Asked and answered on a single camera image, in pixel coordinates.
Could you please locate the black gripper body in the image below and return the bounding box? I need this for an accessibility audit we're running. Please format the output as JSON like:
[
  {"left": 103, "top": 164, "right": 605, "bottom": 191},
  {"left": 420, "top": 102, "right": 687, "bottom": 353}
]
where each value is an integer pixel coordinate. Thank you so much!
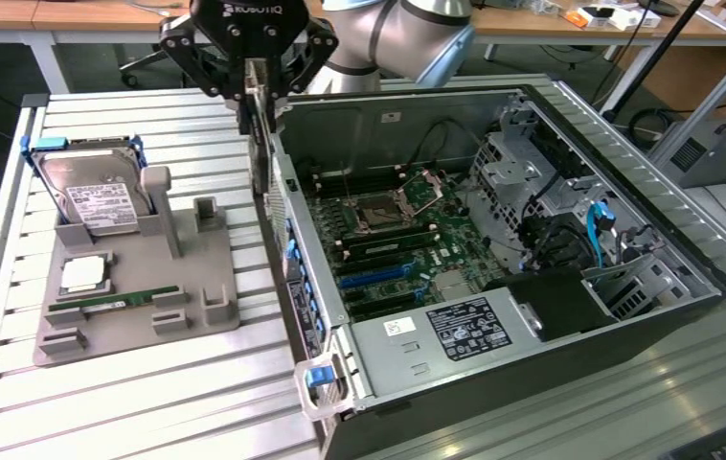
[{"left": 187, "top": 0, "right": 313, "bottom": 62}]

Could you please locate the low-profile Nvidia graphics card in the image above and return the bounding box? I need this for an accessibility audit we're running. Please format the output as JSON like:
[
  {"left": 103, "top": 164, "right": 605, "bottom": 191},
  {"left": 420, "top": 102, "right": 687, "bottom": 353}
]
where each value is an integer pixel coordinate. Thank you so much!
[{"left": 243, "top": 57, "right": 277, "bottom": 194}]

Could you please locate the black office chair base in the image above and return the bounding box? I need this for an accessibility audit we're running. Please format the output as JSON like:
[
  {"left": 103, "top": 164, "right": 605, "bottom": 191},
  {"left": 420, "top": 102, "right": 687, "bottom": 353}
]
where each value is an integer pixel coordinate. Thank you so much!
[{"left": 118, "top": 42, "right": 257, "bottom": 88}]

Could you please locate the thin metal locking lever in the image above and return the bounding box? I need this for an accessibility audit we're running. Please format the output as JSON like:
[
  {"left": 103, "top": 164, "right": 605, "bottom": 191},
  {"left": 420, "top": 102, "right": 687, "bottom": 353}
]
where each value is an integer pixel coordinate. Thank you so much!
[{"left": 342, "top": 161, "right": 360, "bottom": 208}]

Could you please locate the metal socket cover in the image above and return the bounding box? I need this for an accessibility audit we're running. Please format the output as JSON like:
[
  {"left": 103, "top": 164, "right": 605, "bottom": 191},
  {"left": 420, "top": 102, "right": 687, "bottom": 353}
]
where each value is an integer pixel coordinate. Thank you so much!
[{"left": 398, "top": 170, "right": 446, "bottom": 215}]

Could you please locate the hard disk in blue carrier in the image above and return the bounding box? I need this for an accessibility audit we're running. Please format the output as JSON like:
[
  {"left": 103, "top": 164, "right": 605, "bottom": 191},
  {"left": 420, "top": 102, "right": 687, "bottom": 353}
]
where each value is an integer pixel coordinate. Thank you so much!
[{"left": 19, "top": 135, "right": 151, "bottom": 239}]

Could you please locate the CPU socket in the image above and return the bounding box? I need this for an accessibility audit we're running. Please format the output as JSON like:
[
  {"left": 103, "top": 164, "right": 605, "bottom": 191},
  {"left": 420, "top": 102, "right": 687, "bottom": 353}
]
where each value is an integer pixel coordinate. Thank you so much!
[{"left": 348, "top": 194, "right": 408, "bottom": 236}]

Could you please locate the perforated metal drive cage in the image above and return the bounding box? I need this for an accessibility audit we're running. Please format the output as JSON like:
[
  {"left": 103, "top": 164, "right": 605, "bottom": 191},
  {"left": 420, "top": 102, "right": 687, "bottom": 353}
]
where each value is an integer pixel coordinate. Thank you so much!
[{"left": 469, "top": 95, "right": 602, "bottom": 229}]

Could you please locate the RAM stick with white label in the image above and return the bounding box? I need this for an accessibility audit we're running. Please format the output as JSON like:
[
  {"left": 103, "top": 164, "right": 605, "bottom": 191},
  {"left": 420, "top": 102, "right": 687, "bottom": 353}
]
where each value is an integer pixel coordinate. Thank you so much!
[{"left": 341, "top": 232, "right": 440, "bottom": 260}]

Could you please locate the green motherboard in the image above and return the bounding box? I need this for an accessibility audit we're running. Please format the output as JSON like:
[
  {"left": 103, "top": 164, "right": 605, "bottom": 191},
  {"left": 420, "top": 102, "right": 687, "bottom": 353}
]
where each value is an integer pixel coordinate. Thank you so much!
[{"left": 302, "top": 162, "right": 512, "bottom": 322}]

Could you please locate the blue expansion slot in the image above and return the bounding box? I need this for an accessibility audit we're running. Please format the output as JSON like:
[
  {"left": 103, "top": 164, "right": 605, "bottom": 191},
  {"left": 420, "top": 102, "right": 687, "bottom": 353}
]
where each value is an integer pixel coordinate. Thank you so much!
[{"left": 337, "top": 264, "right": 417, "bottom": 289}]

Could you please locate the silver CPU chip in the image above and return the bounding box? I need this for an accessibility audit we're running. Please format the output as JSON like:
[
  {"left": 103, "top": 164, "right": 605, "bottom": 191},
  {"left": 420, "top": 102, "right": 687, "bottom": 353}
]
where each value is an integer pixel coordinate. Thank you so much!
[{"left": 59, "top": 256, "right": 110, "bottom": 292}]

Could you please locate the white device box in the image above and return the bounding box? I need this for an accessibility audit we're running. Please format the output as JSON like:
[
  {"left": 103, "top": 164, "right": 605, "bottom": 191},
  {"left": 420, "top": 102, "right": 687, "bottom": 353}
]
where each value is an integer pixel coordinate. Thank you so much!
[{"left": 577, "top": 4, "right": 664, "bottom": 33}]

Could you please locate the long black expansion slot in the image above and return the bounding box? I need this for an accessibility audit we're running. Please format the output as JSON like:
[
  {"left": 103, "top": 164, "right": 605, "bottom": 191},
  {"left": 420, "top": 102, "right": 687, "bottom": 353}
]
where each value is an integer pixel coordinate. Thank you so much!
[
  {"left": 344, "top": 288, "right": 417, "bottom": 308},
  {"left": 349, "top": 301, "right": 422, "bottom": 321}
]

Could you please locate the green RAM stick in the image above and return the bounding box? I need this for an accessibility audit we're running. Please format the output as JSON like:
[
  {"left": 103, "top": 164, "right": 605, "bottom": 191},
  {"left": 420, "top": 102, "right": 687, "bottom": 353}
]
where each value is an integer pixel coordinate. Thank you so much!
[{"left": 49, "top": 286, "right": 183, "bottom": 312}]

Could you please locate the silver chipset heatsink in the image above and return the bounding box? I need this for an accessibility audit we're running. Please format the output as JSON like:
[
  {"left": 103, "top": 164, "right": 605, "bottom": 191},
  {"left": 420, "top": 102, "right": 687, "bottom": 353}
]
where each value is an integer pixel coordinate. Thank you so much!
[{"left": 433, "top": 272, "right": 477, "bottom": 299}]

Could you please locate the black tripod pole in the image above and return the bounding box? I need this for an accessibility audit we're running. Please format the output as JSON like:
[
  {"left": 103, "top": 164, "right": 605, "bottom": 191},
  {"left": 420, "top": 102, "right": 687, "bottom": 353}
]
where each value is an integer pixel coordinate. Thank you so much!
[{"left": 601, "top": 0, "right": 709, "bottom": 121}]

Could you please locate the grey plastic parts rack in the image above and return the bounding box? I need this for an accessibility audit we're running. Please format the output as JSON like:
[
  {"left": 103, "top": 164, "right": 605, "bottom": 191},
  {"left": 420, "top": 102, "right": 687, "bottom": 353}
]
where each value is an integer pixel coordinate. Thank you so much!
[{"left": 34, "top": 165, "right": 242, "bottom": 368}]

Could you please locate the grey power supply unit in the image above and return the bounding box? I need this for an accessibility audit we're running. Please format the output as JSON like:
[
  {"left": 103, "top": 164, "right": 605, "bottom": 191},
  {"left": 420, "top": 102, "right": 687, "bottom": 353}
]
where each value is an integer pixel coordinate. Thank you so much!
[{"left": 349, "top": 287, "right": 548, "bottom": 400}]

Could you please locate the metal disk bay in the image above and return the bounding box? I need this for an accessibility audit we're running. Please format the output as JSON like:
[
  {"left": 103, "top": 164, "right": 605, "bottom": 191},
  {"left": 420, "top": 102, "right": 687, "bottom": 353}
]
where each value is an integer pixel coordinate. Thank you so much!
[{"left": 582, "top": 252, "right": 721, "bottom": 323}]

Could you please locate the open black PC case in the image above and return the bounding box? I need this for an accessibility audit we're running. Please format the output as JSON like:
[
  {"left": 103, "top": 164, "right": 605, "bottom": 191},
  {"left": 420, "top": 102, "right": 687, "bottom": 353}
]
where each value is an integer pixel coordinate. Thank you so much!
[{"left": 245, "top": 83, "right": 726, "bottom": 460}]

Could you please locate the white cable with plug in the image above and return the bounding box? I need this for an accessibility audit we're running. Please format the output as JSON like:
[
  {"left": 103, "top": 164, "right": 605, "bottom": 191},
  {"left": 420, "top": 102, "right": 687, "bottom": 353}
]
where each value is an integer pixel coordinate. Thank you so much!
[{"left": 130, "top": 0, "right": 185, "bottom": 18}]

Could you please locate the wooden desk with white frame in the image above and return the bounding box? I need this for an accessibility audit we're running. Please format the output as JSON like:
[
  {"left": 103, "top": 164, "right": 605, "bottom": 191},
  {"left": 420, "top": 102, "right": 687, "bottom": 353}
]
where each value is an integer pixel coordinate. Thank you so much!
[
  {"left": 472, "top": 0, "right": 726, "bottom": 116},
  {"left": 0, "top": 0, "right": 326, "bottom": 95}
]

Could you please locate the black wire bundle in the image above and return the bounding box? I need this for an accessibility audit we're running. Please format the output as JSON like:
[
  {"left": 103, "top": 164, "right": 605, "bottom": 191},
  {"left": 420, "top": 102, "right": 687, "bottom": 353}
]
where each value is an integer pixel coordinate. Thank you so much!
[{"left": 521, "top": 213, "right": 594, "bottom": 275}]

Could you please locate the blue SATA wire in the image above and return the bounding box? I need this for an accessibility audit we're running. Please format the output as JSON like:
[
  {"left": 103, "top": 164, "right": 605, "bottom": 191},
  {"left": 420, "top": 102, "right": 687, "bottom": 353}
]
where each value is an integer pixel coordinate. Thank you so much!
[{"left": 586, "top": 200, "right": 614, "bottom": 269}]

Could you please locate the aluminium profile frame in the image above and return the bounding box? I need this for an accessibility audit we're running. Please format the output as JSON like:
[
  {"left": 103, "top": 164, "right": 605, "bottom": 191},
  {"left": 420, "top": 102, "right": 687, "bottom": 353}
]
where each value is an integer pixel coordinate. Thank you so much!
[{"left": 648, "top": 54, "right": 726, "bottom": 160}]

